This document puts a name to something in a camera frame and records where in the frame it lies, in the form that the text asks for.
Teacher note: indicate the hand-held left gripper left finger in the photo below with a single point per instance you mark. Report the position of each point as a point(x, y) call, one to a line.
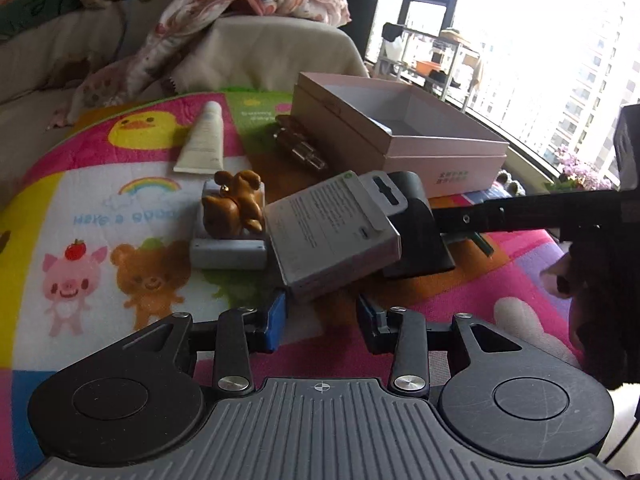
point(278, 322)

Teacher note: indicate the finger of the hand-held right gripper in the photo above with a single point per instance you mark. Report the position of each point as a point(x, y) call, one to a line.
point(470, 217)

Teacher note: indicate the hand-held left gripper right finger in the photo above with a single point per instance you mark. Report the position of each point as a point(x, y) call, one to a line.
point(366, 325)

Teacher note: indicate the black wedge stand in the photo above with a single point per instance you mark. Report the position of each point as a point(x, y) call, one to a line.
point(421, 242)

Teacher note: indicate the small grey box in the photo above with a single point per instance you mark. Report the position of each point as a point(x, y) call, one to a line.
point(227, 254)

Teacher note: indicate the white hang-tab packaging box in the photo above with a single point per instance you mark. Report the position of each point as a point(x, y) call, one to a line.
point(325, 240)

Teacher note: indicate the wooden animal figurine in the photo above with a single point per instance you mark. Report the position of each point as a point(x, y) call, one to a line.
point(234, 202)

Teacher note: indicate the pink cardboard box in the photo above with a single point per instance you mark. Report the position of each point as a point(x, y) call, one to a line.
point(340, 125)

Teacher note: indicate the brown glass bottle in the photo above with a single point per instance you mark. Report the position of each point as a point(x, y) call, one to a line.
point(300, 147)

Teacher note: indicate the white cream tube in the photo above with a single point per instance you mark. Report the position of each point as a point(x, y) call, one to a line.
point(202, 140)

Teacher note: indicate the person's right hand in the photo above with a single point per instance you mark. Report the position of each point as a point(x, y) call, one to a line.
point(602, 310)

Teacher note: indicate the grey slipper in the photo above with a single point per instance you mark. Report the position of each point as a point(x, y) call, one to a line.
point(502, 179)
point(517, 189)

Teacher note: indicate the purple potted flowers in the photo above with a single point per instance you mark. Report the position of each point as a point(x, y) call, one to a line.
point(575, 166)

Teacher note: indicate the orange basin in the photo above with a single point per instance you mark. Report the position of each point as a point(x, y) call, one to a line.
point(429, 66)

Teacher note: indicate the metal shelf rack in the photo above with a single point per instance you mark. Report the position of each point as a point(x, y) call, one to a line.
point(435, 40)

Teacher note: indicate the tan hat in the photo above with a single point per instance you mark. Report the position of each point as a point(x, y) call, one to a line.
point(452, 35)

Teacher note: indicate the black cloth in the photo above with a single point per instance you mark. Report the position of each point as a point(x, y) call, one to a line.
point(392, 32)

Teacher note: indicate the colourful cartoon play mat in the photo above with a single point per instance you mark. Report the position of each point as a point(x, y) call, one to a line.
point(100, 200)

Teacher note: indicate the beige sofa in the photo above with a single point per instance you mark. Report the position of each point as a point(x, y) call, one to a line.
point(280, 55)

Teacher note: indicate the green plush toy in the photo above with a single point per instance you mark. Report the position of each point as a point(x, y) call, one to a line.
point(30, 10)

